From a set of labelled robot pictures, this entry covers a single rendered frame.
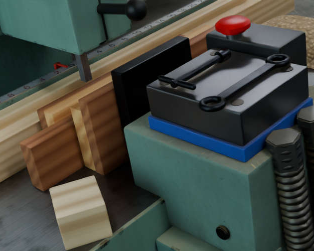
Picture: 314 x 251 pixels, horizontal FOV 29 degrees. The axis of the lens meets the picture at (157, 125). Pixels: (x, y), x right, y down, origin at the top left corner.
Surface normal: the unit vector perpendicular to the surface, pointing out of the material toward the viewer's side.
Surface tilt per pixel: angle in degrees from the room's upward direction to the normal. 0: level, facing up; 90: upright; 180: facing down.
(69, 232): 90
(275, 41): 0
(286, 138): 5
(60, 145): 90
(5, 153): 90
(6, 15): 90
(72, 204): 0
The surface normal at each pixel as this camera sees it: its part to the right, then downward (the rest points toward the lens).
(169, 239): -0.15, -0.86
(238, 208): -0.69, 0.44
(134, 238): 0.70, 0.25
